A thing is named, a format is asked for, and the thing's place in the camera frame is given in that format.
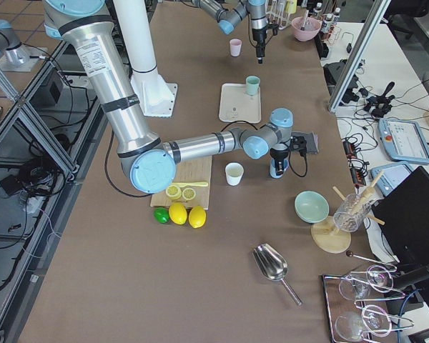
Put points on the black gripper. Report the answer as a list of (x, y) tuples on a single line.
[(258, 36), (277, 156)]

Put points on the blue cup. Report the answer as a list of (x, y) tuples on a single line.
[(273, 169)]

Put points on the green cup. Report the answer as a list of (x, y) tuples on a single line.
[(252, 84)]

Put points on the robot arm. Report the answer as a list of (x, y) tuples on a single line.
[(116, 51), (228, 19)]

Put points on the cream rabbit tray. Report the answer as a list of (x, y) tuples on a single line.
[(236, 104)]

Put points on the mirror tray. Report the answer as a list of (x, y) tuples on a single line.
[(407, 306)]

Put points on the pink cup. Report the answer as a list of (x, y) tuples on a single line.
[(235, 47)]

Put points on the grey folded cloth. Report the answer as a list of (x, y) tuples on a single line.
[(312, 143)]

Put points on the cream yellow cup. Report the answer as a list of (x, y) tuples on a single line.
[(234, 172)]

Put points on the pink bowl with ice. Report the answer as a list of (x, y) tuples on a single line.
[(305, 32)]

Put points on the green bowl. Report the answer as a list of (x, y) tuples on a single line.
[(311, 207)]

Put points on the metal scoop in bowl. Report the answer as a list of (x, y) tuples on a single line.
[(304, 20)]

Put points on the yellow cup on rack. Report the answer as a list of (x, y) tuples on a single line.
[(291, 6)]

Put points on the wooden cutting board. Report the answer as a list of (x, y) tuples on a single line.
[(196, 170)]

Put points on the clear glass cup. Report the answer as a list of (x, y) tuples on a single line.
[(352, 212)]

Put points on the yellow plastic knife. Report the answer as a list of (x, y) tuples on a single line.
[(190, 184)]

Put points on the whole lemon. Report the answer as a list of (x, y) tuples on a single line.
[(197, 217), (178, 213)]

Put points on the steel ice scoop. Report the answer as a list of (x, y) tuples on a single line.
[(274, 267)]

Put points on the long bar spoon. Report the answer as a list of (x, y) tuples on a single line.
[(351, 254)]

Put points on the teach pendant tablet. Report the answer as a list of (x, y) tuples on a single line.
[(403, 140)]

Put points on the green lime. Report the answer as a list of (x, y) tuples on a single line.
[(161, 214)]

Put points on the black monitor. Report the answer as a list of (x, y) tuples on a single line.
[(405, 212)]

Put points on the wine glass upper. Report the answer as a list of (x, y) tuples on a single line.
[(369, 284)]

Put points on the wine glass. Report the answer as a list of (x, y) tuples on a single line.
[(369, 325), (369, 284)]

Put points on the wine glass lower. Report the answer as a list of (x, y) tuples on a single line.
[(369, 325)]

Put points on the white wire cup rack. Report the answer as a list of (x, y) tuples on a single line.
[(276, 12)]

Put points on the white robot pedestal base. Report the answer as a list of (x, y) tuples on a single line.
[(156, 96)]

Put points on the aluminium frame post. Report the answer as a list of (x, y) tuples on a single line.
[(373, 19)]

